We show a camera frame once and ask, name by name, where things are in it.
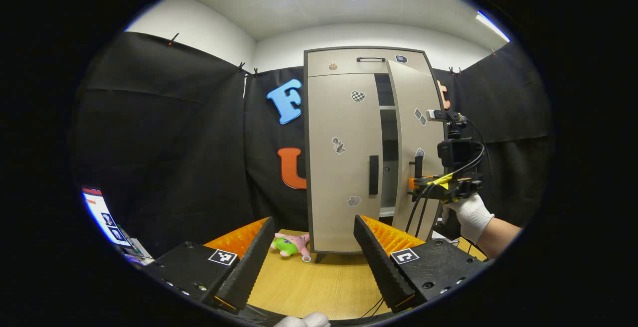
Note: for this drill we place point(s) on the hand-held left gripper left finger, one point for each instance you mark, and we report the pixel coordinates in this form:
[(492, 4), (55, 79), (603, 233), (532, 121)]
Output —
[(249, 267)]

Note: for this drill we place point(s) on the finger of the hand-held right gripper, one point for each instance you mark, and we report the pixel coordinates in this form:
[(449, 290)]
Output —
[(412, 183)]

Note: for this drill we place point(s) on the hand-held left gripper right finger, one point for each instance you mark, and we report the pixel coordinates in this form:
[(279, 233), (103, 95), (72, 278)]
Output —
[(381, 267)]

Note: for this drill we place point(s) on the grey double-door shoe cabinet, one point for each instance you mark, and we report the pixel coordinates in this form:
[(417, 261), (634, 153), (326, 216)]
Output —
[(390, 137)]

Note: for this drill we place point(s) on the grey shoe cabinet door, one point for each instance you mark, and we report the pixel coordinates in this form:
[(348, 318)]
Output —
[(411, 97), (339, 192)]

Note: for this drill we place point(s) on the grey cabinet drawer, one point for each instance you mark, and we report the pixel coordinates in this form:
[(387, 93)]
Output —
[(344, 63)]

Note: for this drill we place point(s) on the pink starfish plush toy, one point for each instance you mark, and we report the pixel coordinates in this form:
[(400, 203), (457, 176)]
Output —
[(289, 245)]

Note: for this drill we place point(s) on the ceiling light panel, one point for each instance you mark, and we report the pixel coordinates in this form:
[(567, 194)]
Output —
[(492, 27)]

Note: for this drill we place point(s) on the black backdrop cloth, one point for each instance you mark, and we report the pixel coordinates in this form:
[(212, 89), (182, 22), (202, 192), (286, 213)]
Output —
[(164, 142)]

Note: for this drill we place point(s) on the computer screen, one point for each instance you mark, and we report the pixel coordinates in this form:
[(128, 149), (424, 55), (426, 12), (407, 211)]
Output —
[(104, 215)]

